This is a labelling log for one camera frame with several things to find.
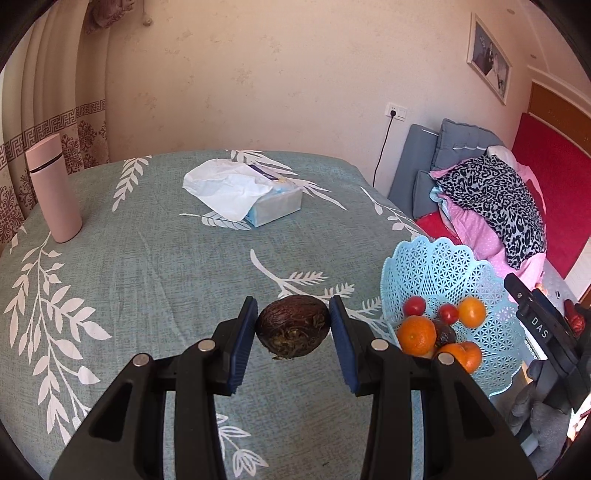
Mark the leopard-print cloth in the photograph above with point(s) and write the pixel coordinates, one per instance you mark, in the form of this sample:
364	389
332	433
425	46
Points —
503	203

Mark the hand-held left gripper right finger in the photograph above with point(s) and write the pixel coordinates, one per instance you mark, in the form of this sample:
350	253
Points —
341	346

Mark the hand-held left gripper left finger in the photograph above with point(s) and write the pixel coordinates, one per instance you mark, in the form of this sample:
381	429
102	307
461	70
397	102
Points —
244	341

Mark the patterned beige curtain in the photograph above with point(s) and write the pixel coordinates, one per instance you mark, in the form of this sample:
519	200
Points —
51	83

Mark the light blue plastic basket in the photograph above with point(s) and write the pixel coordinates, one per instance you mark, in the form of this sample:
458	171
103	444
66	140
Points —
438	272

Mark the white wall socket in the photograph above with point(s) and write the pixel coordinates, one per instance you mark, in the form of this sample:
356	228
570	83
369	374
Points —
395	111

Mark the framed wall picture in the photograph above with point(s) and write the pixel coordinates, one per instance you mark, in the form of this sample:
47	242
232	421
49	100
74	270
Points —
490	57

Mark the tissue pack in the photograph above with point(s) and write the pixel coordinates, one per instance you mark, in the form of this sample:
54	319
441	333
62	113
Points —
277	205

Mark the orange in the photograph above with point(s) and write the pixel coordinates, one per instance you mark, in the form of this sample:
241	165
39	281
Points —
464	356
416	335
472	312

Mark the red tomato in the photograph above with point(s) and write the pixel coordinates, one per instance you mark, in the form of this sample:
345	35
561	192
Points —
448	314
414	306

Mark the white pillow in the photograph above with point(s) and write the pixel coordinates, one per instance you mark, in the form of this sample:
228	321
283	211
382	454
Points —
503	154

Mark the dark wrinkled passion fruit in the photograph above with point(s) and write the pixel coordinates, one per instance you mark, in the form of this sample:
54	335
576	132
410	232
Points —
444	334
294	330

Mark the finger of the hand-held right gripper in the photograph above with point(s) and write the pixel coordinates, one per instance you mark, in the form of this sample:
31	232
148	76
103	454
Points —
538	321

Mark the pink thermos bottle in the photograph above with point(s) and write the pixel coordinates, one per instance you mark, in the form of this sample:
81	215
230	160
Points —
53	189

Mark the person's right hand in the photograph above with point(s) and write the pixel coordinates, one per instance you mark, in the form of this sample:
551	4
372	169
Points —
540	415

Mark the pink clothing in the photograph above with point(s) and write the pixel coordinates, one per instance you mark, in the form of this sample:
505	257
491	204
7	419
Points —
471	230

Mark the grey leaf-print tablecloth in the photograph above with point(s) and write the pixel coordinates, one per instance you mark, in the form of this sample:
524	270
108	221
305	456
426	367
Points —
161	258

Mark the white tissue sheet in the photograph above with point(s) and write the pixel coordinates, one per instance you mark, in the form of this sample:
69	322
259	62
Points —
221	189

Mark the grey cushion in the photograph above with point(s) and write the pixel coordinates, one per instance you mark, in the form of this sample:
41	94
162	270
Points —
408	166
425	194
466	141

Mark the red bed sheet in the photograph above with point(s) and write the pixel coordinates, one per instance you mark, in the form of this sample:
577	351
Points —
554	152

